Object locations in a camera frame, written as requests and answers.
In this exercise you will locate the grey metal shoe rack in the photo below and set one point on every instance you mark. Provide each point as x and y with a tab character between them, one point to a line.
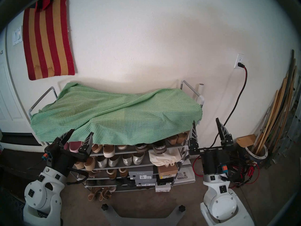
200	100

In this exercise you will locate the bucket with white rim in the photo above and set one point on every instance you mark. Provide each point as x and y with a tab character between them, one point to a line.
262	156

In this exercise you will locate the white shoe box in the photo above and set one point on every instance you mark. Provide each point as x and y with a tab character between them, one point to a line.
163	187

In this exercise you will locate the white grey flat box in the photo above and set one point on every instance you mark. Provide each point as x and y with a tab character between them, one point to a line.
185	173

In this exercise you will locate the blue patterned rug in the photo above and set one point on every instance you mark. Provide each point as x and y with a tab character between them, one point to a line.
9	209

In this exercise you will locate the white low shoe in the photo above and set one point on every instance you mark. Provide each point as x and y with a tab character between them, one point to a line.
122	147

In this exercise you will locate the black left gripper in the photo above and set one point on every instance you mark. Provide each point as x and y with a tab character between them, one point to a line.
61	157

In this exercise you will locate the black shoe box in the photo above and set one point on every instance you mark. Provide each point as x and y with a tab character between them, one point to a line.
165	180

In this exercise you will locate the tan wedge shoe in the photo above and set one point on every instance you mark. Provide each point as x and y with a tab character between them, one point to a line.
172	140
182	137

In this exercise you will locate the grey Vionic shoe box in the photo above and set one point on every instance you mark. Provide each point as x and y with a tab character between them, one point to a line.
145	182
141	172

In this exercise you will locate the white wall outlet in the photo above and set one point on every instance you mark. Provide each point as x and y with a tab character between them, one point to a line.
239	58

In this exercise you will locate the brown tan low shoe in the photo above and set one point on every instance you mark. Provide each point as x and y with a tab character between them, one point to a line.
123	172
111	173

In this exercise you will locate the white light switch plate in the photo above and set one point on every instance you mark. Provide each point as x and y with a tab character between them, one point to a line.
17	36

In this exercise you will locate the red tan striped flag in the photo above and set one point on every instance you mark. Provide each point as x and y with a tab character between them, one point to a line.
47	39

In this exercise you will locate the tan cardboard piece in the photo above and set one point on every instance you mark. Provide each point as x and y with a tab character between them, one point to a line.
245	140

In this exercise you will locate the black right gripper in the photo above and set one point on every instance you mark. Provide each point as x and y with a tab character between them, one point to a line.
215	160

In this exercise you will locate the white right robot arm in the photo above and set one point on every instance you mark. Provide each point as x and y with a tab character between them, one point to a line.
219	202

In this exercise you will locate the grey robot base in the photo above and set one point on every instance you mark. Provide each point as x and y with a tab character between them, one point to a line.
141	219

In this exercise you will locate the beige espadrille shoe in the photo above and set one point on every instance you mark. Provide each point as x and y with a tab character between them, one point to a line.
79	165
90	163

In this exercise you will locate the dark brown bench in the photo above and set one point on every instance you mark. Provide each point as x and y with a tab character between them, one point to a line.
18	169

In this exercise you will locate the tan white sandal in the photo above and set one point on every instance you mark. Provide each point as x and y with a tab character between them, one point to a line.
96	148

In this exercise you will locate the grey aluminium ladder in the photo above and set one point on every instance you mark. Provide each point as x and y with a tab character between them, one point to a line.
292	131

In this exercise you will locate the white platform sandal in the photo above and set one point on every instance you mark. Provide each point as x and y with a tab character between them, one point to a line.
108	151

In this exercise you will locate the pink slip-on shoe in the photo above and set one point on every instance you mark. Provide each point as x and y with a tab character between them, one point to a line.
75	146

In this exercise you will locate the green white checked cloth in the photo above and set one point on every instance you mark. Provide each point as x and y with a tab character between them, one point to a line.
117	110

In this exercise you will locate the wooden slats bundle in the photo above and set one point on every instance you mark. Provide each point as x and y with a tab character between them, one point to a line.
282	107

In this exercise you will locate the brown cardboard shoe box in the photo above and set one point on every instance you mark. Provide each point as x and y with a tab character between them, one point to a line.
167	171

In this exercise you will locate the white panel door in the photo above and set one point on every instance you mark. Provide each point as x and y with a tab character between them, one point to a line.
9	98

